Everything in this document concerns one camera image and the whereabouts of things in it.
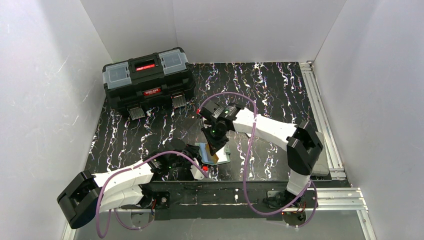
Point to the aluminium frame rail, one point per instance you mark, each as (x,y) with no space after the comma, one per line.
(336,167)

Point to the black toolbox with grey lids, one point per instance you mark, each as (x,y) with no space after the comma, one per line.
(160,79)

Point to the mint green card holder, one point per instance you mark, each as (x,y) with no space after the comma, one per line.
(202,152)

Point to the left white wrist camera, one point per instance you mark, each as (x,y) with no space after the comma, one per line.
(197,172)

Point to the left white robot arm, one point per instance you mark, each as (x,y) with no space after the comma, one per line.
(89,194)

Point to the grey pad on table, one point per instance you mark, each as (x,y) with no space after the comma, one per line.
(321,167)

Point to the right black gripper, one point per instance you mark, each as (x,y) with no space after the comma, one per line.
(215,141)

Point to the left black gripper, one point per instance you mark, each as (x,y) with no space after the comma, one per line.
(191,154)

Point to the orange credit card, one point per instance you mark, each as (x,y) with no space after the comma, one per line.
(217,158)

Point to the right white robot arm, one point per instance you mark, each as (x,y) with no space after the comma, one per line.
(300,141)

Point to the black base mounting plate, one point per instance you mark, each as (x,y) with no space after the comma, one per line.
(217,199)

